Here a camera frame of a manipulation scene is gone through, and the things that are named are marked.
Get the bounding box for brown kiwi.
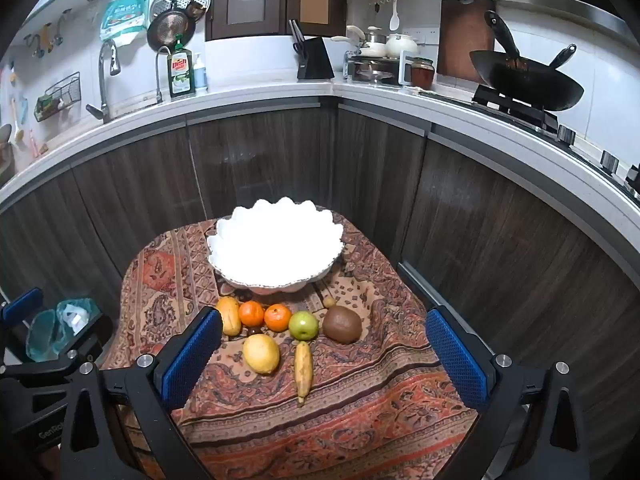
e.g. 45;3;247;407
322;305;363;345

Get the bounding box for patterned orange tablecloth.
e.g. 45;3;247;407
100;212;481;480

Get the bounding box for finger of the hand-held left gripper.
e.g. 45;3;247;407
0;312;115;386
0;287;44;333

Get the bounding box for black handled scissors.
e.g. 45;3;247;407
288;19;308;56

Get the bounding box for teal plastic package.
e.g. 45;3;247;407
100;0;151;43

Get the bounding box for yellow mango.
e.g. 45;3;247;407
216;296;243;337

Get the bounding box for colourful hanging kitchen tools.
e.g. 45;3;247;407
0;60;41;156

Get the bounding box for chrome kitchen faucet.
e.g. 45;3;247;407
86;40;122;123

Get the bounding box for brown wooden cutting board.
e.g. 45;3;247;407
436;0;497;84

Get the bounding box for yellow lemon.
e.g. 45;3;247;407
242;333;281;375

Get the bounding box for white scalloped bowl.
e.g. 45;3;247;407
206;198;345;295

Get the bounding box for black wire wall basket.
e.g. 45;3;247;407
34;72;82;122

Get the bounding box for black gas stove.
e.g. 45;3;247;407
470;85;640;186

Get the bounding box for black wok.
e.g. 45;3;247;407
469;45;585;112

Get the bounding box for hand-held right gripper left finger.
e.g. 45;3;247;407
59;306;223;480

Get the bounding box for copper frying pan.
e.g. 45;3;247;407
146;8;196;53

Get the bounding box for white pump soap bottle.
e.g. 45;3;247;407
192;52;208;92

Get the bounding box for small yellow banana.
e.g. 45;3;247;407
293;341;313;404

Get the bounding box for thin chrome water tap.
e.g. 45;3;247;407
155;46;173;105

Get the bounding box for orange tangerine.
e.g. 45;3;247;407
238;301;265;329
264;304;292;333

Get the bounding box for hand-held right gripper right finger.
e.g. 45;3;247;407
425;306;591;480

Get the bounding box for black knife block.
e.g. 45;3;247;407
297;36;335;81

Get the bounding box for glass jar with red contents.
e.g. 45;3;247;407
410;57;435;88

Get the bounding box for green apple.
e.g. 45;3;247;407
288;311;319;341

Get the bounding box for trash bin with teal bag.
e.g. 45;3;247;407
25;297;103;363

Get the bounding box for hanging wall utensils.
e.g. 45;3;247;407
22;7;71;58

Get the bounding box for green dish soap bottle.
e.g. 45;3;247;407
168;35;196;99

